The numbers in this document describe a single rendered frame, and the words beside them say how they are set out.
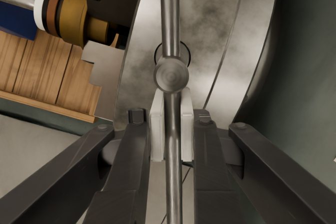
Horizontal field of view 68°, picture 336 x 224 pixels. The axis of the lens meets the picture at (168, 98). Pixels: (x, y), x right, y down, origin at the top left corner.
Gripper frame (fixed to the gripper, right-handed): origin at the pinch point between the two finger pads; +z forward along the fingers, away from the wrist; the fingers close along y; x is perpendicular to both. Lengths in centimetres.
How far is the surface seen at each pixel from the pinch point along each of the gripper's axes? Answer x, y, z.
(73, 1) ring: 10.0, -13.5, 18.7
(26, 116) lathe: -24, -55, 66
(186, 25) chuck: 6.4, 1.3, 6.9
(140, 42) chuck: 5.0, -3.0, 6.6
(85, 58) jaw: 2.3, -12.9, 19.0
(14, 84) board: -5, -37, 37
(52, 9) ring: 9.0, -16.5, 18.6
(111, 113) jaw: -5.6, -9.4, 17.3
